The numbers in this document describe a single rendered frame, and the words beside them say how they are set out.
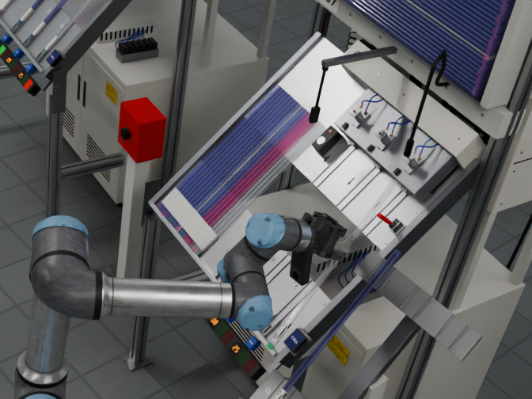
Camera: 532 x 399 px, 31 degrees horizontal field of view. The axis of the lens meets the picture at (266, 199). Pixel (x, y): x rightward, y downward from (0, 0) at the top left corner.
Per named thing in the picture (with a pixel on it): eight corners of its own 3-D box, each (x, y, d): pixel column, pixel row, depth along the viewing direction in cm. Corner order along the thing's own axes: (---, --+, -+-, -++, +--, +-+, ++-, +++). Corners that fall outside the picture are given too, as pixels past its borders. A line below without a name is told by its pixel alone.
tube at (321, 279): (272, 350, 229) (270, 349, 228) (268, 347, 230) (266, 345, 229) (399, 182, 229) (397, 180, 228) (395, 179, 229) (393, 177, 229)
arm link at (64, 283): (32, 291, 179) (281, 301, 192) (32, 252, 188) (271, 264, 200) (28, 334, 186) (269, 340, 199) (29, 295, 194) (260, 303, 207)
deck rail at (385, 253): (289, 369, 245) (279, 362, 240) (285, 363, 246) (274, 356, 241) (487, 172, 243) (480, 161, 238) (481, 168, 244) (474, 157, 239)
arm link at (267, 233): (234, 229, 203) (260, 203, 200) (265, 233, 212) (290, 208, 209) (252, 257, 200) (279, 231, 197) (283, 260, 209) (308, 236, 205)
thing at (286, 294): (283, 357, 244) (278, 354, 242) (160, 207, 284) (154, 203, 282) (336, 305, 244) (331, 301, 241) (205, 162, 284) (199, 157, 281)
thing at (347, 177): (389, 259, 245) (382, 252, 241) (251, 123, 285) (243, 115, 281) (481, 168, 244) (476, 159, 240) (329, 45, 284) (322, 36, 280)
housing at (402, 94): (471, 181, 245) (455, 157, 234) (355, 85, 275) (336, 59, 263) (493, 159, 245) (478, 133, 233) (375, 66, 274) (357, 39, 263)
